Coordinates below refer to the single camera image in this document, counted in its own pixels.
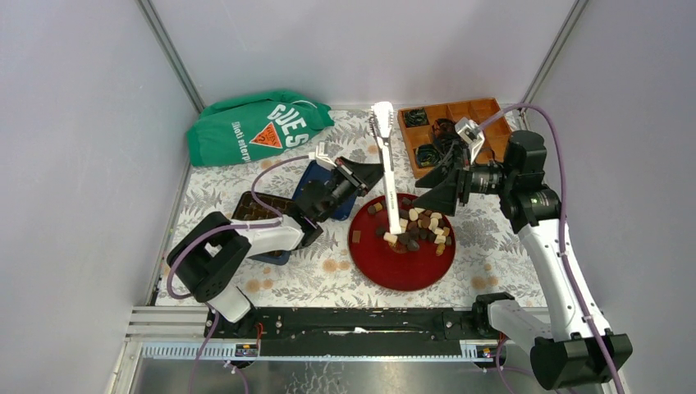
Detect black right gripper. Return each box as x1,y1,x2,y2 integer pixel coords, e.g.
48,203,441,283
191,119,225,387
413,142,514,217

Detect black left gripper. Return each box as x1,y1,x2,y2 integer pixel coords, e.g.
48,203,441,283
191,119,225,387
317,156,389,223

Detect silver metal tongs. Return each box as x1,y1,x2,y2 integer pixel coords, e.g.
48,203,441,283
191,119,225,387
370,101,403,235

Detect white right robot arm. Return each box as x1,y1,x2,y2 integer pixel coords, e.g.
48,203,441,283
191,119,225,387
414,131,633,390

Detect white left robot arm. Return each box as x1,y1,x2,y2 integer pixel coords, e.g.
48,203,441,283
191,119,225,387
166,157,384,337

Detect white rectangular chocolate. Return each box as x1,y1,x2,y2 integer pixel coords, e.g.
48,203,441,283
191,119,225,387
382,232,398,245

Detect blue chocolate box with tray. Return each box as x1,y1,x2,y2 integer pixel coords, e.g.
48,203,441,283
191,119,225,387
231,191,299,267

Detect blue box lid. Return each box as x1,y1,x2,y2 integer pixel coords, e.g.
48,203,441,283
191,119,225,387
292,160,357,222

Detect orange wooden divider tray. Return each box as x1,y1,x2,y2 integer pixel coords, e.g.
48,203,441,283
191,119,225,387
396,98,520,178

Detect floral tablecloth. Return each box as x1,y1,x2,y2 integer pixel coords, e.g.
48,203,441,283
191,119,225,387
154,108,547,309

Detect red round plate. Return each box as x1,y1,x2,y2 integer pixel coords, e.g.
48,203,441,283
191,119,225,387
348,194,456,291

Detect green printed bag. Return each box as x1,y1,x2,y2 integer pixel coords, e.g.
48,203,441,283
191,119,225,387
186,89,335,167

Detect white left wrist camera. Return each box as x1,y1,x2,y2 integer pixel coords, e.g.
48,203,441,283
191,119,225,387
309,141,337,171

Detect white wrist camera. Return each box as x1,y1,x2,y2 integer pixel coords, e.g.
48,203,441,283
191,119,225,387
455,117,485,164
309,141,337,171

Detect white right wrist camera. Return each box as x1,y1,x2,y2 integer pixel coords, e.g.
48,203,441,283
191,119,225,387
455,117,485,164

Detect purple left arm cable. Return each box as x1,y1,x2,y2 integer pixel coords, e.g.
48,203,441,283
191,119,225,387
166,154,317,394

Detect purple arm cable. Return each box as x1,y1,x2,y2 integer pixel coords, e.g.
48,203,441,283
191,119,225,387
166,154,317,394
473,103,626,394

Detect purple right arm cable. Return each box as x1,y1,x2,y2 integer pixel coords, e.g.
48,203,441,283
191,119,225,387
473,103,626,394

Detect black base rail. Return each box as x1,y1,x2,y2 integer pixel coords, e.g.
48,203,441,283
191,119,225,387
204,307,499,357

